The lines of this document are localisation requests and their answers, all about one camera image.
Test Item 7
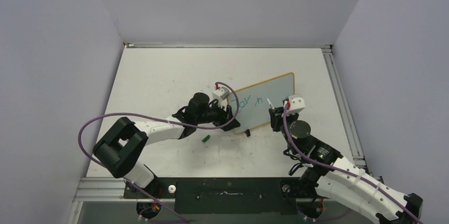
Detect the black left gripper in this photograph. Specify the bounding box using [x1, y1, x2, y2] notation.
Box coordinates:
[195, 98, 239, 130]

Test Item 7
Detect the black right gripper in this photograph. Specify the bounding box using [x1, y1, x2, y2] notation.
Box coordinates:
[270, 106, 300, 155]

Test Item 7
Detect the green capped whiteboard marker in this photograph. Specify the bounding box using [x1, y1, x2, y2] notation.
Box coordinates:
[267, 98, 274, 109]

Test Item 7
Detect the yellow framed whiteboard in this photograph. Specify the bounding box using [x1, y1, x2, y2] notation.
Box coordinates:
[228, 72, 295, 135]

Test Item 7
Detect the green marker cap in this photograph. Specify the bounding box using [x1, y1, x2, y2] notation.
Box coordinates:
[201, 135, 210, 143]

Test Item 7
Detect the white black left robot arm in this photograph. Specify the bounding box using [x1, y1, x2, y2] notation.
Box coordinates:
[93, 93, 240, 198]

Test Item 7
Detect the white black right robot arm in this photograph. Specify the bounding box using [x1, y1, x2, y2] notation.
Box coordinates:
[268, 107, 423, 223]

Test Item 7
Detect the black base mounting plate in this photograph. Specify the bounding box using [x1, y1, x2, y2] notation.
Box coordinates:
[144, 177, 324, 217]

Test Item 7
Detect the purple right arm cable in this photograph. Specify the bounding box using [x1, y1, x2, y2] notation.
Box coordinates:
[282, 102, 424, 224]

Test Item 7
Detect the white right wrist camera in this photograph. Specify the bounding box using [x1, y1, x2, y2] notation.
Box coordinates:
[286, 94, 306, 114]

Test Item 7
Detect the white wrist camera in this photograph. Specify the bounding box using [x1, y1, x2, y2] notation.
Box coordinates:
[286, 94, 306, 114]
[212, 87, 230, 110]

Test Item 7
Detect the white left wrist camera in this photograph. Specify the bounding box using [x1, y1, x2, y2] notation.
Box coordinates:
[212, 87, 230, 110]

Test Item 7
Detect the aluminium right side rail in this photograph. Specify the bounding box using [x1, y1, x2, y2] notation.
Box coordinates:
[322, 46, 367, 168]

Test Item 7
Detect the aluminium back rail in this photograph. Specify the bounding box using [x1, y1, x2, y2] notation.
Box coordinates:
[124, 43, 331, 49]

